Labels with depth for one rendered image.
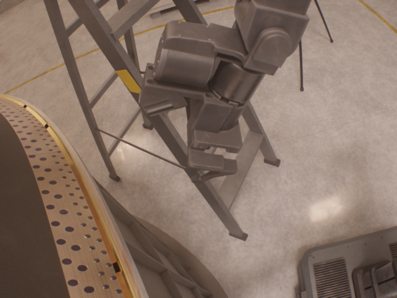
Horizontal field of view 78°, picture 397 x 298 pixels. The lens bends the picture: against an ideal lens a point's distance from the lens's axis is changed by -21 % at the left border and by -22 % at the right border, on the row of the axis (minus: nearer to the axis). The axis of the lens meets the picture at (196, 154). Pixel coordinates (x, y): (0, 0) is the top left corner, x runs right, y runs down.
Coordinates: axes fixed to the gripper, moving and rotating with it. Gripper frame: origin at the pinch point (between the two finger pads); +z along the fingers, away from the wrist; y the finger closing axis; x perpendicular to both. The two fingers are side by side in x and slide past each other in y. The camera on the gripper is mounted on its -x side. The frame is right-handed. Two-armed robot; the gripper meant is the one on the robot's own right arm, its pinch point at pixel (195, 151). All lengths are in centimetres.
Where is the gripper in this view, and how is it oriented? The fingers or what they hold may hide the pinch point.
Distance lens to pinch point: 47.7
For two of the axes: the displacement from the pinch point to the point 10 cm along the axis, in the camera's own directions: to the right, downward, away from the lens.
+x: 9.5, 1.2, 2.8
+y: 0.5, 8.3, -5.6
